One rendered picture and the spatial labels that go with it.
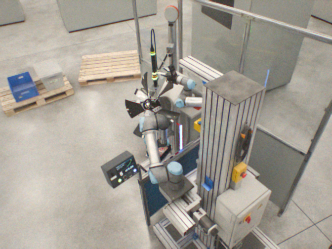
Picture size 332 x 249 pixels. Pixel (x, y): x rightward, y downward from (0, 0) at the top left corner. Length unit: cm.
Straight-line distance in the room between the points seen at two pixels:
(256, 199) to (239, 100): 83
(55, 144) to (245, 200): 318
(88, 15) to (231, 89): 668
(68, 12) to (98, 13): 74
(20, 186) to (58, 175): 49
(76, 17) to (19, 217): 548
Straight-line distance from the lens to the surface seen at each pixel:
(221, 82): 160
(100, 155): 404
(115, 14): 811
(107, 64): 582
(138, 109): 294
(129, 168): 227
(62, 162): 415
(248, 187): 209
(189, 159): 301
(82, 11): 789
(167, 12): 299
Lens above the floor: 290
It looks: 42 degrees down
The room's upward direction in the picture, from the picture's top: 4 degrees counter-clockwise
